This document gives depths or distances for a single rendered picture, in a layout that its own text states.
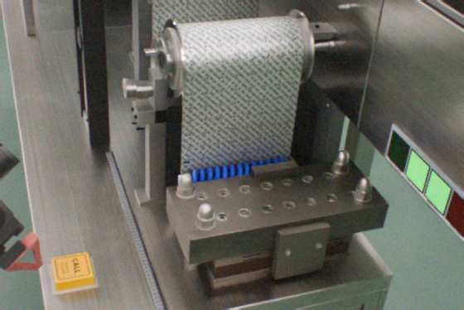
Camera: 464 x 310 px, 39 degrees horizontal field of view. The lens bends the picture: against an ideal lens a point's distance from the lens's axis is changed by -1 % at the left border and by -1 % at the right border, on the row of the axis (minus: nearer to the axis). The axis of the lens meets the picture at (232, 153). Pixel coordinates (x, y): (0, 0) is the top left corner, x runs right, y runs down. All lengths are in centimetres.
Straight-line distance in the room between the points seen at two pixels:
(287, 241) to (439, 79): 40
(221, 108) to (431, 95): 40
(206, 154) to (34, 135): 54
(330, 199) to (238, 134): 22
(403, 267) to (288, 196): 152
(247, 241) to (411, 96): 38
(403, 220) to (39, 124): 177
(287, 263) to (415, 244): 167
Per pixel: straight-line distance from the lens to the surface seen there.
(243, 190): 127
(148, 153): 135
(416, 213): 304
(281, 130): 132
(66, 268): 126
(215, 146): 129
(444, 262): 283
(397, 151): 116
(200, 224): 116
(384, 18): 117
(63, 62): 203
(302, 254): 124
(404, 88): 113
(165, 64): 121
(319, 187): 130
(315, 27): 132
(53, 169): 155
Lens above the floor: 179
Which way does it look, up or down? 34 degrees down
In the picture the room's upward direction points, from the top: 4 degrees clockwise
